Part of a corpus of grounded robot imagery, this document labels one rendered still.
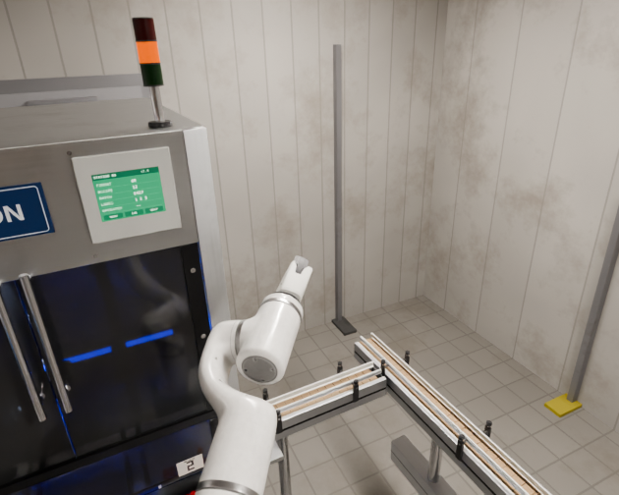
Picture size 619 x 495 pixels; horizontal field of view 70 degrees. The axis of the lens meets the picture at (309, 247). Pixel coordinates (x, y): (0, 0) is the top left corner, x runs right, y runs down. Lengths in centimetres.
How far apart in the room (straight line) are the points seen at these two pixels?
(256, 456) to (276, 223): 285
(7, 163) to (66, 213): 15
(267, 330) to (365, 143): 294
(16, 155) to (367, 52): 279
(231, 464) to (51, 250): 74
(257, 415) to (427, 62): 343
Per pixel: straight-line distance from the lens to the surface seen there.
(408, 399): 200
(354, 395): 198
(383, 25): 361
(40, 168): 115
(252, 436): 67
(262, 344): 74
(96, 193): 115
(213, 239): 125
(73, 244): 120
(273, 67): 321
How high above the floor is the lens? 227
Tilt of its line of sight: 24 degrees down
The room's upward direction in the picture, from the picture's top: 2 degrees counter-clockwise
